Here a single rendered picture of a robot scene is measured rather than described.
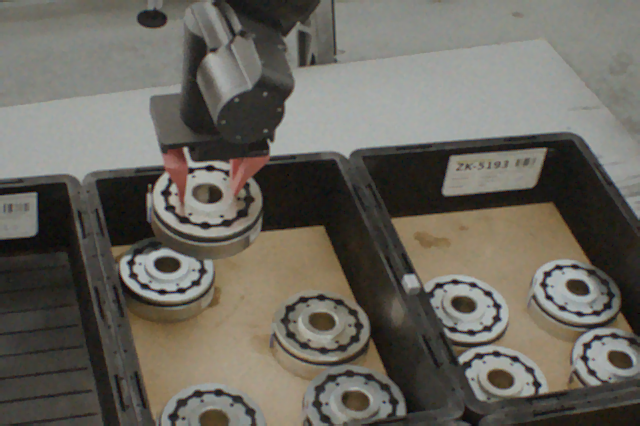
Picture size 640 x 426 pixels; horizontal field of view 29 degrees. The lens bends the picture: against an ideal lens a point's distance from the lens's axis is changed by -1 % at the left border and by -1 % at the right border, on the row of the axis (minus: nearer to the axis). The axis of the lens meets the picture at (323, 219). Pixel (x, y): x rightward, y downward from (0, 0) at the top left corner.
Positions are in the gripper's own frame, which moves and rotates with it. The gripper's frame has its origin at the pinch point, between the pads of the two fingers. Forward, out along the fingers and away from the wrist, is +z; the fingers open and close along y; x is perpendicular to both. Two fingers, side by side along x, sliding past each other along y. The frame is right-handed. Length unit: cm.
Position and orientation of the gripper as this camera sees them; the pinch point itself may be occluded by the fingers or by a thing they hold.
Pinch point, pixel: (207, 188)
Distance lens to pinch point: 118.0
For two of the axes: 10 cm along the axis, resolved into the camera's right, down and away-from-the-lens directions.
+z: -1.1, 7.0, 7.1
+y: 9.6, -1.2, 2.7
